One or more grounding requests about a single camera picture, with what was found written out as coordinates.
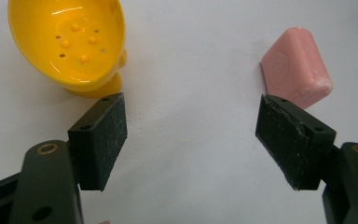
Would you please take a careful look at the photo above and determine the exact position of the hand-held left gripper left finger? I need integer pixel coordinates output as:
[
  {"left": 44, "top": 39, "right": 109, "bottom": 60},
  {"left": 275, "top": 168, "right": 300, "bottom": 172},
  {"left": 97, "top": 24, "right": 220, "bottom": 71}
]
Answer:
[{"left": 67, "top": 92, "right": 129, "bottom": 192}]

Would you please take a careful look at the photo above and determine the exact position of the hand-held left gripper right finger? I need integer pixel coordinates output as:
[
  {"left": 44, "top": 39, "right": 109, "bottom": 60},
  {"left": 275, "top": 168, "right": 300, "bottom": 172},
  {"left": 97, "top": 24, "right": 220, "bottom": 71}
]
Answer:
[{"left": 255, "top": 94, "right": 337, "bottom": 191}]

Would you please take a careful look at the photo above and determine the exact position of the pink soap bar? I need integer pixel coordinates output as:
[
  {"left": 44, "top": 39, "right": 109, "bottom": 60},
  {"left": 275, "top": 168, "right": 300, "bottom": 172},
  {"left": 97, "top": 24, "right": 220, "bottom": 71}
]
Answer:
[{"left": 260, "top": 26, "right": 335, "bottom": 110}]

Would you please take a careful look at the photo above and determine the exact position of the yellow plastic soap dish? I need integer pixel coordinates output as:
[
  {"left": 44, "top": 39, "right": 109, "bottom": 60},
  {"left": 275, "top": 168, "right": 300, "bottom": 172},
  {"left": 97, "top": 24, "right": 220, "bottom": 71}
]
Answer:
[{"left": 7, "top": 0, "right": 129, "bottom": 100}]

